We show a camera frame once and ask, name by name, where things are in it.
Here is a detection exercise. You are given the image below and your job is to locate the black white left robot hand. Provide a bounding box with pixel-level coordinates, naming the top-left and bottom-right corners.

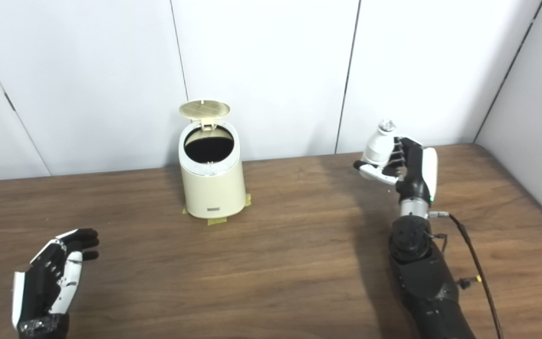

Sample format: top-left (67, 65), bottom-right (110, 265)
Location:
top-left (11, 228), bottom-right (100, 339)

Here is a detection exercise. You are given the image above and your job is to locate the round cream bin lid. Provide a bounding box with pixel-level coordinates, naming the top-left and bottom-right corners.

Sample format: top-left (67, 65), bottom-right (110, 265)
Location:
top-left (179, 99), bottom-right (231, 130)

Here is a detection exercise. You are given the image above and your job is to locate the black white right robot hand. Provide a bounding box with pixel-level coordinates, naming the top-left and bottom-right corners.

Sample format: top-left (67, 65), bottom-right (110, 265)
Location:
top-left (353, 137), bottom-right (438, 204)

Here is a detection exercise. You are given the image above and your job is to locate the cream-colored plastic bin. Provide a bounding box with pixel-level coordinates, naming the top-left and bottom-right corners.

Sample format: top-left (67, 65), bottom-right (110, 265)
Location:
top-left (178, 125), bottom-right (247, 219)

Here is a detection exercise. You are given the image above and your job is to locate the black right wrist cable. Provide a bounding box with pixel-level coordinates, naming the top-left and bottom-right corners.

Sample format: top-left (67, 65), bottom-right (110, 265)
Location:
top-left (429, 211), bottom-right (504, 339)

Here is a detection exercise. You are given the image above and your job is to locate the small white plastic bottle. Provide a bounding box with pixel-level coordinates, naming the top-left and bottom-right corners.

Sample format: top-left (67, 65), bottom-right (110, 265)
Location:
top-left (362, 119), bottom-right (397, 166)

